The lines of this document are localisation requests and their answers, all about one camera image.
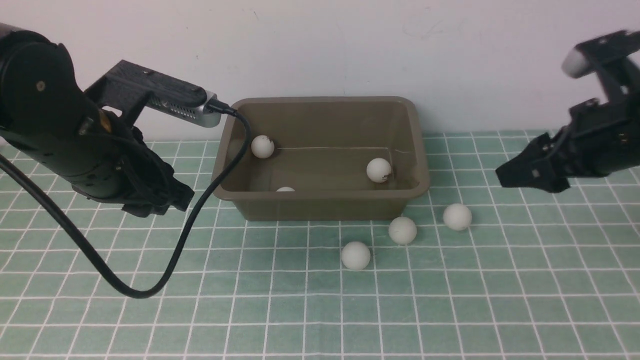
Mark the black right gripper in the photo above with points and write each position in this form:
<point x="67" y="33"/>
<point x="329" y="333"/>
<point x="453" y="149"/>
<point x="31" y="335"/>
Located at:
<point x="600" y="139"/>

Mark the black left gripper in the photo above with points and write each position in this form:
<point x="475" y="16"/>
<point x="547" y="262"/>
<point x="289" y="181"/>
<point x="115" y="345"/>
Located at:
<point x="107" y="161"/>

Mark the white ping-pong ball with logo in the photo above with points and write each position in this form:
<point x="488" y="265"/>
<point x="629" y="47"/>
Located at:
<point x="262" y="147"/>

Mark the white ping-pong ball speckled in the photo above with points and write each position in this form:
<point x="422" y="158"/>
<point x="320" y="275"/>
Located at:
<point x="402" y="230"/>

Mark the white ping-pong ball printed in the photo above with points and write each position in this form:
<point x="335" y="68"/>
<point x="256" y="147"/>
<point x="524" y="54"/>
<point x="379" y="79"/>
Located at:
<point x="379" y="170"/>

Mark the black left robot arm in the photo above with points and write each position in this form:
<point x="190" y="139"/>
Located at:
<point x="39" y="87"/>

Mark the green checkered table mat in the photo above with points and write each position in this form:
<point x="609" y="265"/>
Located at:
<point x="536" y="276"/>

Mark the olive green plastic bin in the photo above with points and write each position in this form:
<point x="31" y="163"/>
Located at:
<point x="322" y="147"/>

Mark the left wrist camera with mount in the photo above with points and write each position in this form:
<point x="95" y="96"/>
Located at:
<point x="130" y="87"/>

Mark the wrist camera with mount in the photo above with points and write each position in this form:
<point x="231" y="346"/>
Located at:
<point x="608" y="56"/>
<point x="130" y="87"/>

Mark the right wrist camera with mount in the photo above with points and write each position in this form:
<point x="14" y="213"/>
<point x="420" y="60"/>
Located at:
<point x="608" y="56"/>

